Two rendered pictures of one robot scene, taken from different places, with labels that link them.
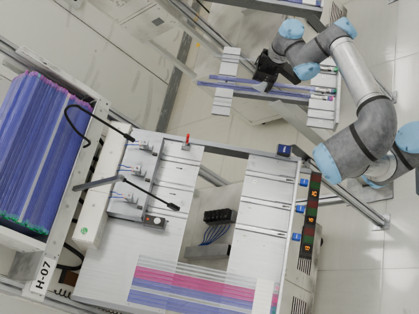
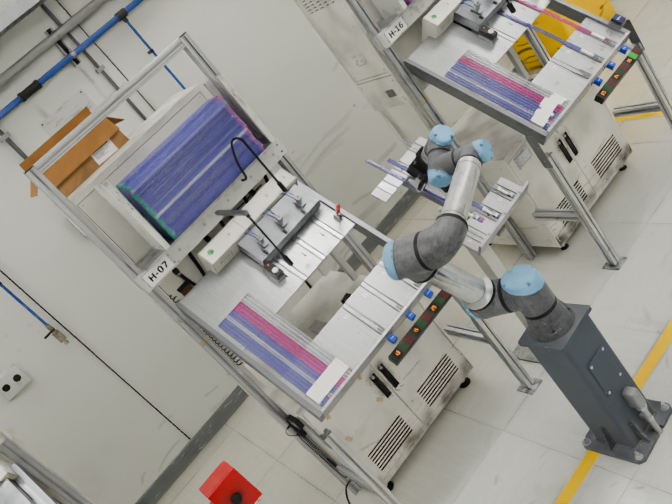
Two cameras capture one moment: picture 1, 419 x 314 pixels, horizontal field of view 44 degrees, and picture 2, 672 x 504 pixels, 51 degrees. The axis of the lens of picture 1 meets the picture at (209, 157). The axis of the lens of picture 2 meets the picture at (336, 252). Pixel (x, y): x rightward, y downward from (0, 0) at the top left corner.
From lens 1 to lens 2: 0.97 m
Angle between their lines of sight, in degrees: 17
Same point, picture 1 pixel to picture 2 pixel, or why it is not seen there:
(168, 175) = (308, 236)
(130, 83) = (379, 153)
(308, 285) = (423, 415)
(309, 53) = (442, 162)
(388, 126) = (443, 241)
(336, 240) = (481, 387)
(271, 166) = not seen: hidden behind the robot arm
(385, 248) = (517, 412)
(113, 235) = (235, 268)
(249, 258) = (339, 338)
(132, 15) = (368, 78)
